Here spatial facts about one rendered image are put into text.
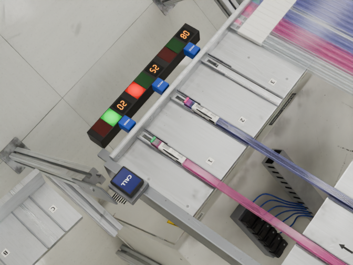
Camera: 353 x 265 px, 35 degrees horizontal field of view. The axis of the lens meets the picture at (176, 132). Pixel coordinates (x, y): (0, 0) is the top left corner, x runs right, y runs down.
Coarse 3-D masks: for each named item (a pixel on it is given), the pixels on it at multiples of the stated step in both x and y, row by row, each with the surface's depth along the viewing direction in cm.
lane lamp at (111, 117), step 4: (108, 112) 117; (112, 112) 116; (104, 116) 116; (108, 116) 116; (112, 116) 116; (116, 116) 116; (120, 116) 116; (108, 120) 116; (112, 120) 116; (116, 120) 115; (112, 124) 115
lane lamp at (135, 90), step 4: (132, 84) 119; (136, 84) 119; (128, 88) 119; (132, 88) 119; (136, 88) 119; (140, 88) 118; (144, 88) 118; (128, 92) 118; (132, 92) 118; (136, 92) 118; (140, 92) 118; (136, 96) 118
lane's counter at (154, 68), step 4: (152, 64) 121; (156, 64) 121; (148, 68) 121; (152, 68) 121; (156, 68) 120; (160, 68) 120; (148, 72) 120; (152, 72) 120; (156, 72) 120; (156, 76) 120
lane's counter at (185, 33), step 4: (184, 28) 125; (180, 32) 124; (184, 32) 124; (188, 32) 124; (176, 36) 124; (180, 36) 124; (184, 36) 124; (188, 36) 124; (184, 40) 123; (188, 40) 123
